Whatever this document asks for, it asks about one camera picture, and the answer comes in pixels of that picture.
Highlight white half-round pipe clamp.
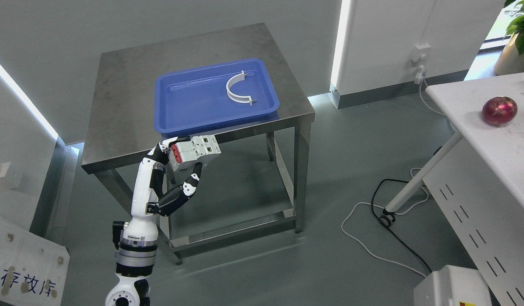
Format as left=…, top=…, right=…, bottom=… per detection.
left=225, top=70, right=256, bottom=106

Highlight white labelled storage board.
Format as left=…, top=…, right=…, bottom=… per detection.
left=0, top=217, right=70, bottom=306

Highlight white power cable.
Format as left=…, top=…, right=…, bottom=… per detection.
left=341, top=79, right=458, bottom=279

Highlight white left wall socket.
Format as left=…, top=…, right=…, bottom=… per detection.
left=0, top=162, right=14, bottom=180

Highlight white plug adapter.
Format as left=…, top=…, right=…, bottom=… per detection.
left=414, top=65, right=426, bottom=85

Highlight grey circuit breaker red switches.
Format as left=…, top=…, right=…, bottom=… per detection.
left=167, top=135, right=221, bottom=172

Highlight stainless steel table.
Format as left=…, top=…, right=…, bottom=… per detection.
left=82, top=23, right=315, bottom=265

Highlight white wall power socket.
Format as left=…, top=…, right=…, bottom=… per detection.
left=410, top=43, right=431, bottom=64

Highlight white desk with leg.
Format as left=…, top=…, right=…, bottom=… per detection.
left=379, top=72, right=524, bottom=306

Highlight dark red round ornament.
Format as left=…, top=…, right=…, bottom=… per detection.
left=482, top=96, right=518, bottom=126

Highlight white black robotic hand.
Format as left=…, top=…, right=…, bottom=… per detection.
left=123, top=137, right=203, bottom=241

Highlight blue plastic tray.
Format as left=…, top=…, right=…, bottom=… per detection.
left=154, top=58, right=281, bottom=138

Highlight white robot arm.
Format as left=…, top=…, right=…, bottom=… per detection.
left=105, top=221, right=158, bottom=306

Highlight white box on floor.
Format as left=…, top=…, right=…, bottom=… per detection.
left=413, top=265, right=493, bottom=306

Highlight potted green plant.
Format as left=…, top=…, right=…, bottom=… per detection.
left=493, top=0, right=524, bottom=76

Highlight black power cable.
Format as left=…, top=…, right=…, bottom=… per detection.
left=371, top=147, right=442, bottom=275

